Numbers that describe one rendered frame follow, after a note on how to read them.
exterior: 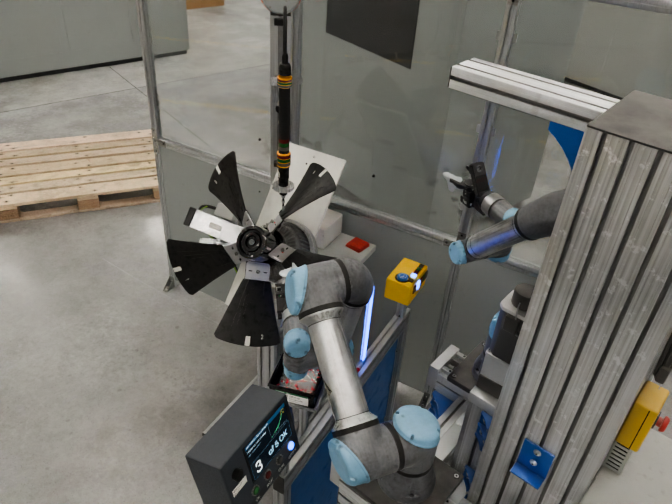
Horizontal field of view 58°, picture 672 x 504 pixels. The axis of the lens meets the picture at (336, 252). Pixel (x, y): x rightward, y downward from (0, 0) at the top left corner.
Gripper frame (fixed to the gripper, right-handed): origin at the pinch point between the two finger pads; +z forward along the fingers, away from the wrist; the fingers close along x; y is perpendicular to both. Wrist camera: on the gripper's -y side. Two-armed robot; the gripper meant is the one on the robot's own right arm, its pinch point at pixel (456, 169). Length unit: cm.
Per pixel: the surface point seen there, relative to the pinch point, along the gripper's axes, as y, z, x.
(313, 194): 1, 11, -49
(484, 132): -1.1, 15.5, 22.3
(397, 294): 40.3, -8.5, -27.8
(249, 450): 10, -68, -99
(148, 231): 133, 218, -102
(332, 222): 45, 51, -28
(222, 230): 24, 39, -78
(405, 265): 36.1, 0.2, -19.7
